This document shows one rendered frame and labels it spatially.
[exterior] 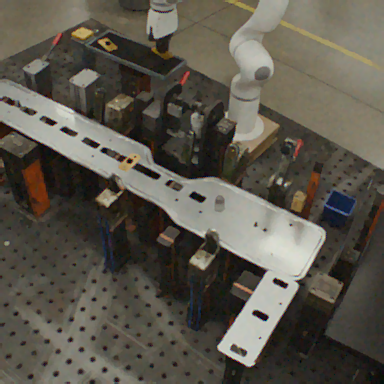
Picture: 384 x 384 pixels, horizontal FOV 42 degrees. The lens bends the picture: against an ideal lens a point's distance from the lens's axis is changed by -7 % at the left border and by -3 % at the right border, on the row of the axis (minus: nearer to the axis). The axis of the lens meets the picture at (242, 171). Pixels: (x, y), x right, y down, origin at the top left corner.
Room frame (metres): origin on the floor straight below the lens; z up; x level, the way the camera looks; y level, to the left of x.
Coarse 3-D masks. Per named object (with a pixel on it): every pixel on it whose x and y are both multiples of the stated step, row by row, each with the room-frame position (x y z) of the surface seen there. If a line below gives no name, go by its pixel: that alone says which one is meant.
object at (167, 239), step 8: (168, 232) 0.92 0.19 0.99; (176, 232) 0.93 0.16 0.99; (160, 240) 0.89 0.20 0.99; (168, 240) 0.90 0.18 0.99; (176, 240) 0.91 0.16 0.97; (160, 248) 0.88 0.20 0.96; (168, 248) 0.87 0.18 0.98; (176, 248) 0.91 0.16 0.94; (160, 256) 0.88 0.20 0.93; (168, 256) 0.87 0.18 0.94; (176, 256) 0.91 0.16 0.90; (160, 264) 0.90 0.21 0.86; (168, 264) 0.87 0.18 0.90; (176, 264) 0.92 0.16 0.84; (160, 272) 0.90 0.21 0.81; (168, 272) 0.88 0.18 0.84; (176, 272) 0.92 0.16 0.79; (160, 280) 0.89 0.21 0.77; (168, 280) 0.88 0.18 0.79; (176, 280) 0.91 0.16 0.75; (160, 288) 0.89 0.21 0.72; (168, 288) 0.88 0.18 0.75; (176, 288) 0.91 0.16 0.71; (168, 296) 0.87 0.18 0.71
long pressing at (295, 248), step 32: (0, 96) 1.41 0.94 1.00; (32, 96) 1.44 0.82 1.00; (32, 128) 1.26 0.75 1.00; (96, 128) 1.31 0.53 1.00; (96, 160) 1.16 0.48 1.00; (160, 192) 1.06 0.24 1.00; (192, 192) 1.09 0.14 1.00; (224, 192) 1.11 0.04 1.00; (192, 224) 0.96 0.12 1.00; (224, 224) 0.98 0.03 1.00; (288, 224) 1.01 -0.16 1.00; (256, 256) 0.88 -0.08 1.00; (288, 256) 0.90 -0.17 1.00
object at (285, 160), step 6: (288, 138) 1.16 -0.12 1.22; (288, 144) 1.14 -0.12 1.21; (294, 144) 1.13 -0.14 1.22; (282, 150) 1.11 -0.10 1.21; (288, 150) 1.11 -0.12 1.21; (294, 150) 1.13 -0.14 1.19; (282, 156) 1.13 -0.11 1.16; (288, 156) 1.13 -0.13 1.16; (282, 162) 1.13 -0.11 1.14; (288, 162) 1.12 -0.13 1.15; (282, 168) 1.13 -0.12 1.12; (288, 168) 1.12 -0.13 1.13; (276, 174) 1.12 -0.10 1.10; (282, 174) 1.13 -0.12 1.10; (282, 180) 1.11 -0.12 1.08; (282, 186) 1.11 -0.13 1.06
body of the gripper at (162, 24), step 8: (152, 8) 1.49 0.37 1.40; (152, 16) 1.47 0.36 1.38; (160, 16) 1.47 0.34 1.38; (168, 16) 1.50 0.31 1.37; (176, 16) 1.53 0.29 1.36; (152, 24) 1.47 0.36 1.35; (160, 24) 1.47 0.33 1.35; (168, 24) 1.50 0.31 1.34; (176, 24) 1.53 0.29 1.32; (152, 32) 1.47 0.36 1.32; (160, 32) 1.47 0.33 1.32; (168, 32) 1.50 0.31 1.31
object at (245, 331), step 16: (272, 272) 0.83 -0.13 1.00; (256, 288) 0.77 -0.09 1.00; (272, 288) 0.78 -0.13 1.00; (288, 288) 0.79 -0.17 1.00; (256, 304) 0.72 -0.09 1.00; (272, 304) 0.73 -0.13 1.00; (288, 304) 0.73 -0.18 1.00; (240, 320) 0.67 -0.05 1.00; (256, 320) 0.67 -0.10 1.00; (272, 320) 0.68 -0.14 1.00; (224, 336) 0.61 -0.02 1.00; (240, 336) 0.62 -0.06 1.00; (256, 336) 0.63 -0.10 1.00; (224, 352) 0.57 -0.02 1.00; (256, 352) 0.58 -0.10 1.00
